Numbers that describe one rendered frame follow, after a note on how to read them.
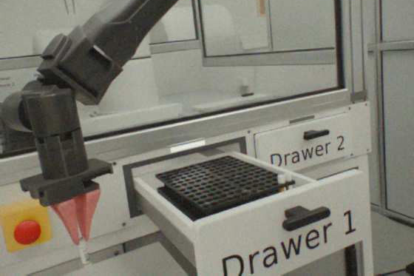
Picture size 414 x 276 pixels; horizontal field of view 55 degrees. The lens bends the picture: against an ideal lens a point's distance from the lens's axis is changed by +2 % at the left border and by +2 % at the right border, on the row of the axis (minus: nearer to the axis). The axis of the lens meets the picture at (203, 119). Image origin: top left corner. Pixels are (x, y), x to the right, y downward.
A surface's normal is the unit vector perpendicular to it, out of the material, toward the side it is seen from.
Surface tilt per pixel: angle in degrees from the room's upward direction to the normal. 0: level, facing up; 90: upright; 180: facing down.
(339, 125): 90
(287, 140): 90
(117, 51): 110
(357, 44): 90
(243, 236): 90
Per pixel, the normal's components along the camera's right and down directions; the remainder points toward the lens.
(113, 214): 0.45, 0.11
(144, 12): 0.41, 0.46
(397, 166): -0.88, 0.18
